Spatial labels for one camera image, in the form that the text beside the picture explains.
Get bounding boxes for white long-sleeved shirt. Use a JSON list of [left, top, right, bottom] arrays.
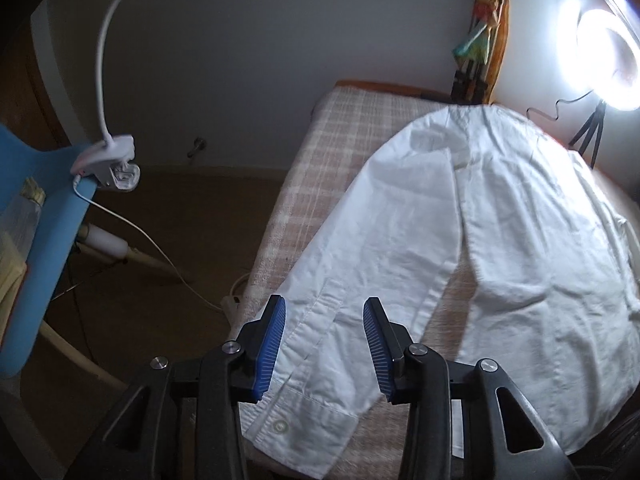
[[241, 106, 639, 479]]

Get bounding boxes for white power strip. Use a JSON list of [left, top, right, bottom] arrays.
[[220, 273, 250, 326]]

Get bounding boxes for plaid beige bed blanket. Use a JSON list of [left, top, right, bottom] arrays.
[[229, 84, 640, 480]]

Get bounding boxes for white clip-on desk lamp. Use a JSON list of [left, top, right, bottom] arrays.
[[69, 0, 166, 194]]

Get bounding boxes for blue plastic chair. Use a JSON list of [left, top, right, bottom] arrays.
[[1, 127, 96, 379]]

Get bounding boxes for red and yellow books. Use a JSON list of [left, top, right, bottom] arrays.
[[1, 177, 46, 310]]

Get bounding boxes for black mini tripod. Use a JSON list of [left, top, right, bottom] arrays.
[[568, 100, 606, 169]]

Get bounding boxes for white lamp cable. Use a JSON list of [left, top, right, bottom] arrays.
[[71, 179, 231, 313]]

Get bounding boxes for black ring light cable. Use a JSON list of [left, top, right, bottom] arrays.
[[524, 86, 597, 123]]

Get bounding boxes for bright ring light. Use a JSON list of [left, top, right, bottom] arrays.
[[559, 9, 639, 112]]

